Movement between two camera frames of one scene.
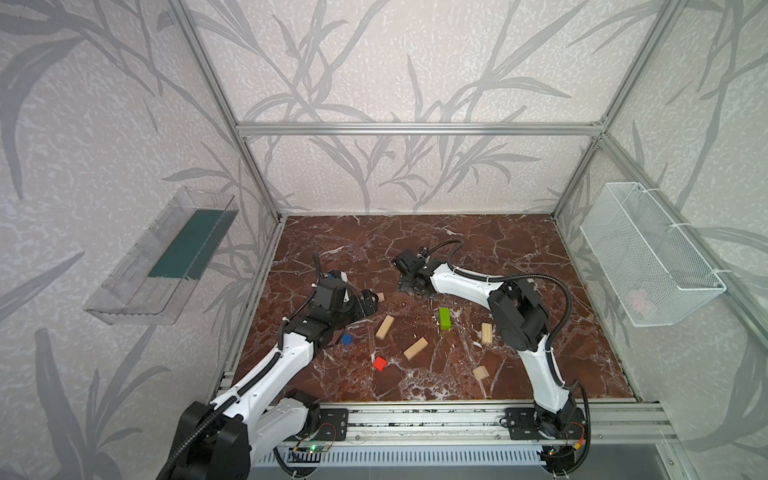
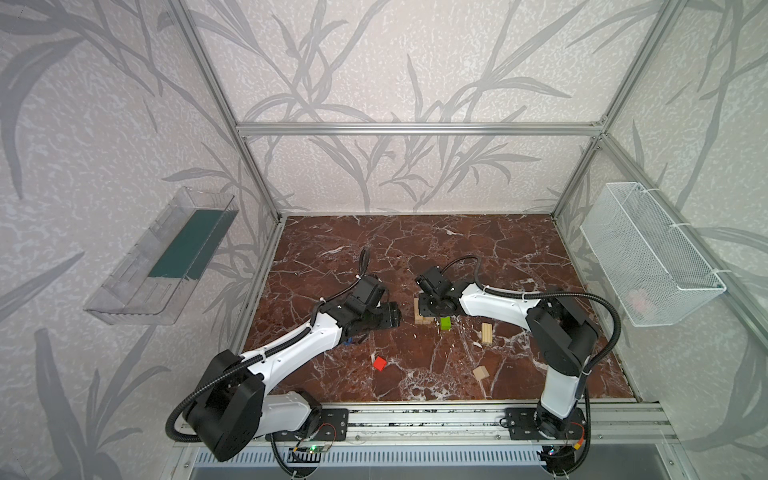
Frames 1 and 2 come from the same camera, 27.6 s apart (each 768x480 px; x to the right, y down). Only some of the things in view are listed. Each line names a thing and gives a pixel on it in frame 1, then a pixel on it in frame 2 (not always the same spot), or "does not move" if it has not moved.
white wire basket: [658, 276] does not move
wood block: [487, 335] does not move
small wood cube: [481, 373] does not move
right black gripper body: [405, 279] → [433, 306]
